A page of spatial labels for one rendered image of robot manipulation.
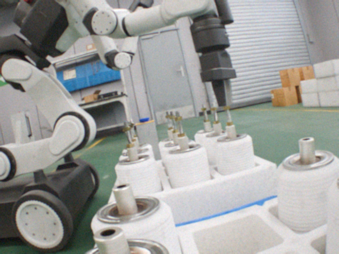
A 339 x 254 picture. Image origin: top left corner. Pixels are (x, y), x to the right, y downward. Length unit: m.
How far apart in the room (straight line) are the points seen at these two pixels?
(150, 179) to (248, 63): 5.76
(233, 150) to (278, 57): 6.10
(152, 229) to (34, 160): 0.79
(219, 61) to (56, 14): 0.60
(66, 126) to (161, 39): 5.17
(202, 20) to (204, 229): 0.44
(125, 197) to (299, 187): 0.20
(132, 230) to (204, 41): 0.45
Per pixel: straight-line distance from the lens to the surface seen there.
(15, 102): 6.60
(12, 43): 1.06
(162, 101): 5.71
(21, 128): 4.27
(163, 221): 0.27
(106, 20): 0.70
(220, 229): 0.38
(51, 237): 0.82
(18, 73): 0.99
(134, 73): 5.77
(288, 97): 4.30
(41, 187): 0.82
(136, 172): 0.56
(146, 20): 0.68
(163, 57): 5.83
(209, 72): 0.57
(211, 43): 0.59
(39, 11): 0.99
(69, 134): 0.88
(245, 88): 6.09
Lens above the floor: 0.36
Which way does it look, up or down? 4 degrees down
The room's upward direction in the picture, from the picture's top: 12 degrees counter-clockwise
